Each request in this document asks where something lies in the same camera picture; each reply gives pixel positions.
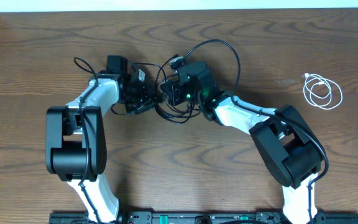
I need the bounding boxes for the black USB cable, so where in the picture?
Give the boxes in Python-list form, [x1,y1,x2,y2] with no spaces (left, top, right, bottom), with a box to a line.
[131,53,203,125]

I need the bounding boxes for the white USB cable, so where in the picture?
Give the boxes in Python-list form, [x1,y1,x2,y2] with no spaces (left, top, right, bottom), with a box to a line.
[301,72,344,110]

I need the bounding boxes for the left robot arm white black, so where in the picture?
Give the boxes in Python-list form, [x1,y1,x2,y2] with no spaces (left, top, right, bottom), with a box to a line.
[45,73,158,223]

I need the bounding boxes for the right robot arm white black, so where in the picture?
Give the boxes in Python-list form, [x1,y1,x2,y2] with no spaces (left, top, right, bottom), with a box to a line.
[161,80,327,223]

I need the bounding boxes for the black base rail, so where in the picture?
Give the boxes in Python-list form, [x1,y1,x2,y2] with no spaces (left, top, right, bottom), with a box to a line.
[48,211,358,224]

